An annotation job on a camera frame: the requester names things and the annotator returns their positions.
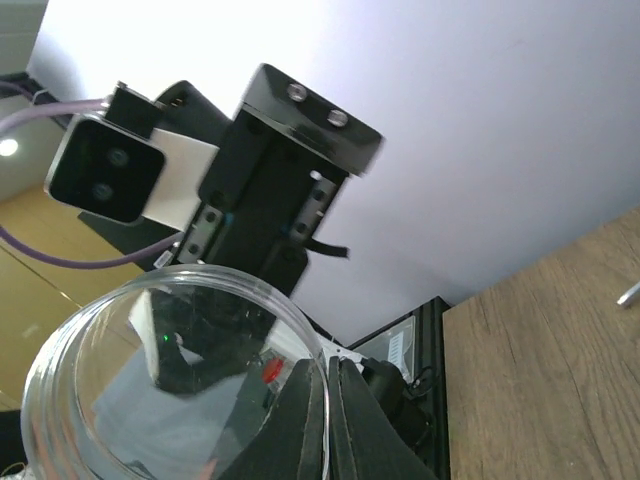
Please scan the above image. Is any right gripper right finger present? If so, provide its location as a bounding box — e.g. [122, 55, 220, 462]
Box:
[328, 357, 436, 480]

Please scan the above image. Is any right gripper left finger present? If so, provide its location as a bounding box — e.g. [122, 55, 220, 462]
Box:
[217, 359, 325, 480]

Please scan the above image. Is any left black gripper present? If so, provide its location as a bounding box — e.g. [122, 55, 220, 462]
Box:
[174, 64, 383, 295]

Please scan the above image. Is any clear jar lid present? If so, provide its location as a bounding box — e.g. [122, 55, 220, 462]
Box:
[21, 265, 329, 479]

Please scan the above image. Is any metal scoop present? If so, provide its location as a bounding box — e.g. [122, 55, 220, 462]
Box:
[617, 283, 640, 307]

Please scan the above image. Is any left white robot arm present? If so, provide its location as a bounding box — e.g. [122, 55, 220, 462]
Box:
[132, 64, 383, 294]

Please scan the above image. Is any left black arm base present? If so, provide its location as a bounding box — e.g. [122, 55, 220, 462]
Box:
[361, 358, 432, 451]

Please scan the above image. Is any black aluminium frame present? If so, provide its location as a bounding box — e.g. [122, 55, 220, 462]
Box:
[348, 296, 451, 479]

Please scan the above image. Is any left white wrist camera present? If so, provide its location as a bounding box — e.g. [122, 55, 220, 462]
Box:
[45, 115, 218, 230]

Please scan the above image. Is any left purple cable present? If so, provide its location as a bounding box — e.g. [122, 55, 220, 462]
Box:
[0, 82, 176, 269]

